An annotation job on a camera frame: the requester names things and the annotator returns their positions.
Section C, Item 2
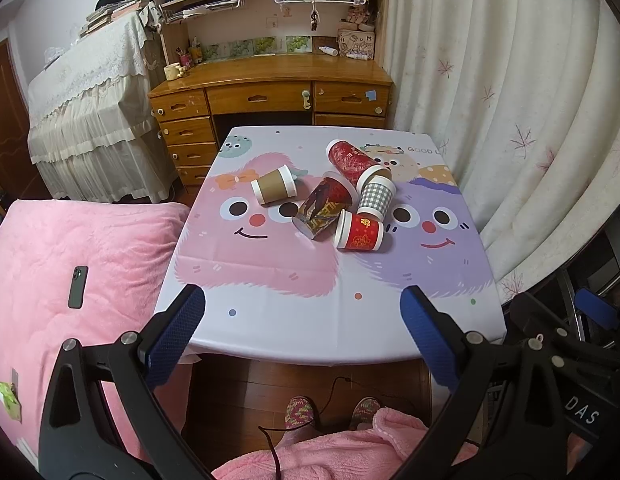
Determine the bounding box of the cardboard doodle box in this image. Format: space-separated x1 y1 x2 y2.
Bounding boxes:
337 28 375 61

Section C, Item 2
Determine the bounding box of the cartoon monster tablecloth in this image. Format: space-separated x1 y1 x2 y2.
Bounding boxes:
157 126 505 365

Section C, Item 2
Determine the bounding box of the yellow mug on desk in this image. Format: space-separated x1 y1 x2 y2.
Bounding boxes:
164 63 185 81

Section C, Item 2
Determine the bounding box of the dark illustrated paper cup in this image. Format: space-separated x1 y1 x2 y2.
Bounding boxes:
292 171 359 240

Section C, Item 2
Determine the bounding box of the pink fluffy blanket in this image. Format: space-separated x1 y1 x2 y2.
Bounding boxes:
0 200 188 463

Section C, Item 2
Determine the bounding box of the red patterned paper cup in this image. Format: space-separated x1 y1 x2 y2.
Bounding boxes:
326 139 391 192

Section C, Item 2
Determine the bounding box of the wooden desk with drawers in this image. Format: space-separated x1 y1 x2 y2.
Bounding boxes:
148 54 392 193

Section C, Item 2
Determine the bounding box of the brown wooden door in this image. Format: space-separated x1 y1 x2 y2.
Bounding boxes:
0 40 51 200

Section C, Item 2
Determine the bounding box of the green sticker tag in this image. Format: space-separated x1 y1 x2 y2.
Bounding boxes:
0 382 22 422

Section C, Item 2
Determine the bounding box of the black cable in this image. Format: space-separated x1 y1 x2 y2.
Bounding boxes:
258 375 361 480

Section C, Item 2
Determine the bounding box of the right knitted slipper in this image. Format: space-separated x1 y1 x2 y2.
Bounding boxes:
349 396 382 430

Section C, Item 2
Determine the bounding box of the wooden bookshelf hutch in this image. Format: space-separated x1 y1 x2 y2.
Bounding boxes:
154 0 387 63

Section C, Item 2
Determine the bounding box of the dark green smartphone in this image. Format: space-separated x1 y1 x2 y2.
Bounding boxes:
67 266 89 309

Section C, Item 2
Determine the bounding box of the brown kraft paper cup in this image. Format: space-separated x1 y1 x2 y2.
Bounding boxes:
250 165 297 206

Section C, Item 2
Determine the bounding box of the white floral curtain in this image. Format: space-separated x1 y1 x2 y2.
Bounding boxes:
383 0 620 300

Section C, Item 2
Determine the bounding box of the grey checkered paper cup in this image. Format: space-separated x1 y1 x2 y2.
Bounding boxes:
357 165 397 222

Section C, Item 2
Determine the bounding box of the red gold paper cup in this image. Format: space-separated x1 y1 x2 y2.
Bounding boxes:
333 209 384 252

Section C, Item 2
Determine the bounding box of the left knitted slipper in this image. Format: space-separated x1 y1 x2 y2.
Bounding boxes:
284 396 316 431

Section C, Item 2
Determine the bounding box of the white lace covered piano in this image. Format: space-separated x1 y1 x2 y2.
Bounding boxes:
27 13 176 203

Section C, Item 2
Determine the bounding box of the knitted slipper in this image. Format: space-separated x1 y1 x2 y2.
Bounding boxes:
284 396 316 431
349 396 382 430

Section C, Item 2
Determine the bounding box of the pink fleece robe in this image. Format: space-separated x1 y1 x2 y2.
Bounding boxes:
210 406 480 480

